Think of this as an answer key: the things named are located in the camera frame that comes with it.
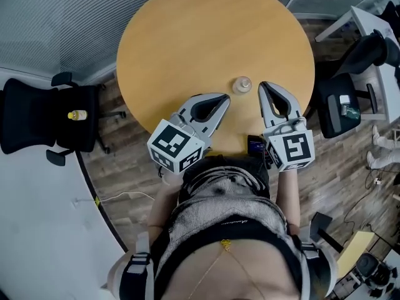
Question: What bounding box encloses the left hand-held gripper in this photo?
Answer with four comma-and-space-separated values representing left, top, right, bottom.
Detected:
146, 92, 231, 175

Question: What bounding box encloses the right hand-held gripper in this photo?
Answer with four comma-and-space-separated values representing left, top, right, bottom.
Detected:
257, 81, 315, 173

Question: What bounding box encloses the green packet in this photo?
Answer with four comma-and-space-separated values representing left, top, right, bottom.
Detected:
341, 104, 361, 119

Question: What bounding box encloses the black round appliance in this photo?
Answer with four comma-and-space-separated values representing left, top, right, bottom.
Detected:
355, 252, 395, 295

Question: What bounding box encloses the yellow capped bottle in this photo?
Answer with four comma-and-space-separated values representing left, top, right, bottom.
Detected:
67, 109, 89, 121

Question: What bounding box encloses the grey harness strap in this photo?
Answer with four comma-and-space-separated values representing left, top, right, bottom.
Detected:
292, 221, 338, 300
118, 232, 154, 300

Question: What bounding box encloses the white curved desk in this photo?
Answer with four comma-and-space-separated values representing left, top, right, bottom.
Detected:
0, 66, 129, 300

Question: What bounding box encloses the pale yellow board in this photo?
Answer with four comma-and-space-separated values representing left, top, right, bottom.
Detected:
336, 231, 375, 279

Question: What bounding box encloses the person's right forearm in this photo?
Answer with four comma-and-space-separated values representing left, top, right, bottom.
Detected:
276, 167, 301, 236

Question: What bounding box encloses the person's left forearm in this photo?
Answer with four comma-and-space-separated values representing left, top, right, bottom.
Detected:
147, 167, 185, 234

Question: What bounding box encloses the thin gold necklace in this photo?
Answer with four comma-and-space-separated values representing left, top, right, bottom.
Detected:
186, 238, 267, 298

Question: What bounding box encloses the black office chair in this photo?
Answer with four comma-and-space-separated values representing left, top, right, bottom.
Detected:
304, 29, 400, 139
0, 71, 127, 168

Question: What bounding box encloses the black box on stand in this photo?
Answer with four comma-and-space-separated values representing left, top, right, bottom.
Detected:
309, 212, 344, 252

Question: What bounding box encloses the black floor cable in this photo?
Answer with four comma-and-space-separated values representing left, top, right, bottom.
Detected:
342, 166, 400, 228

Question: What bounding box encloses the small black electronic device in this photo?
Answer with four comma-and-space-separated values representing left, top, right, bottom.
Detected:
247, 134, 267, 156

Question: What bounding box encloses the white floor cable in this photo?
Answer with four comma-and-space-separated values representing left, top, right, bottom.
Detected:
95, 191, 156, 203

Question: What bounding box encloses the small clear container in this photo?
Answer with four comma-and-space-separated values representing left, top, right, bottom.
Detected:
232, 76, 253, 96

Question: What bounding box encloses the person's torso in striped top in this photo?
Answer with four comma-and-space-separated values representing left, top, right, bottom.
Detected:
149, 154, 313, 300

